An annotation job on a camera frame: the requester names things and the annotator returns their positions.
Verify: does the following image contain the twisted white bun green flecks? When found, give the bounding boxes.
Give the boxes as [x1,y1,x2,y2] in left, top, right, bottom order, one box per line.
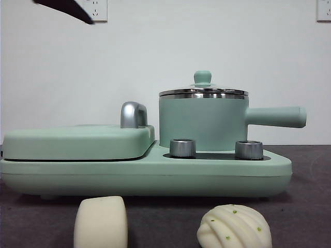
[197,203,274,248]

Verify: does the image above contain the silver control knob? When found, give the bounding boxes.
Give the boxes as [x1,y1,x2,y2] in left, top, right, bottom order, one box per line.
[169,138,197,158]
[234,141,264,160]

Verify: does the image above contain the white wall socket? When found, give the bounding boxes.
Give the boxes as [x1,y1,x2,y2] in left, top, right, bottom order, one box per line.
[77,0,108,23]
[317,0,331,23]

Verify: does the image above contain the green breakfast machine base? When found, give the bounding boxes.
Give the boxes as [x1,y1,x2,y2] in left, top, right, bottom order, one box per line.
[0,148,293,202]

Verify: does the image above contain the smooth white steamed bun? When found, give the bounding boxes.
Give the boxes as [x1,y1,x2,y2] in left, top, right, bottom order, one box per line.
[73,195,128,248]

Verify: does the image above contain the glass pot lid green knob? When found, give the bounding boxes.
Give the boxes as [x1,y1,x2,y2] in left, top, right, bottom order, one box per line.
[158,70,249,100]

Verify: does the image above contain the green pot with handle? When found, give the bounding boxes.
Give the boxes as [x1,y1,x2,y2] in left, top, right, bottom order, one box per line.
[158,90,308,153]

